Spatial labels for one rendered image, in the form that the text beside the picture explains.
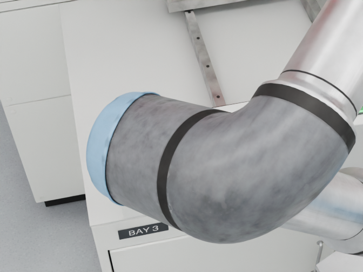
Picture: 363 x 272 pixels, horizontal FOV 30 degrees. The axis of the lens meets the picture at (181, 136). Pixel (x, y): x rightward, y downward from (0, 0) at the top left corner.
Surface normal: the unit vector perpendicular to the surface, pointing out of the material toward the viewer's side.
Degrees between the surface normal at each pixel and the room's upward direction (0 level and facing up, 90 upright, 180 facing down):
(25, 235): 0
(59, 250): 0
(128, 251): 90
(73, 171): 90
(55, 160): 90
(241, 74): 0
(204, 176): 41
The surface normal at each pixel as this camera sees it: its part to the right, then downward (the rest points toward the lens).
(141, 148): -0.66, -0.30
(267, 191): 0.07, 0.36
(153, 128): -0.50, -0.61
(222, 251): 0.21, 0.73
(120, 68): -0.04, -0.65
